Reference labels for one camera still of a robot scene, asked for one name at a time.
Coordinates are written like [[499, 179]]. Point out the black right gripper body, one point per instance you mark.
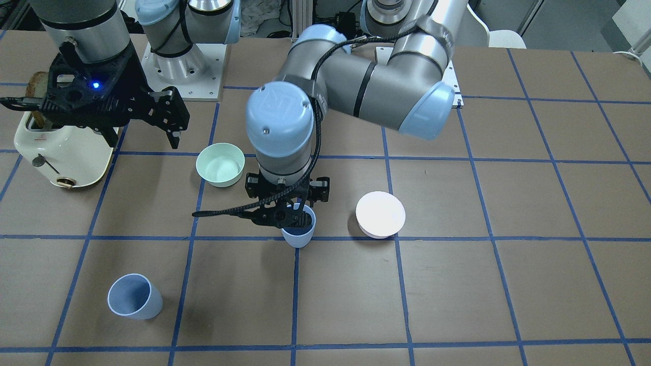
[[138, 81]]

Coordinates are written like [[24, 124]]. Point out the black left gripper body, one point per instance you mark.
[[320, 188]]

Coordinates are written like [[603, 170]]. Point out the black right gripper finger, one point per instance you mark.
[[173, 134]]

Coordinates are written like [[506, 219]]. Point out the light blue plastic cup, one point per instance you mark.
[[298, 237]]

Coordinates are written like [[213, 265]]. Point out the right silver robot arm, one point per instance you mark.
[[99, 30]]

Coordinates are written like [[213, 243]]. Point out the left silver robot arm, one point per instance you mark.
[[392, 79]]

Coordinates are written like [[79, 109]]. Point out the green plastic bowl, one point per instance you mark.
[[221, 164]]

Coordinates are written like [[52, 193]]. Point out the cream toaster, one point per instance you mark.
[[69, 157]]

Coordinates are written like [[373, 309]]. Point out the toast slice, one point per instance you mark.
[[37, 85]]

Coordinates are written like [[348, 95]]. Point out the pink plastic bowl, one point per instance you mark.
[[380, 214]]

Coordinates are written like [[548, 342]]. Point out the white chair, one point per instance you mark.
[[502, 38]]

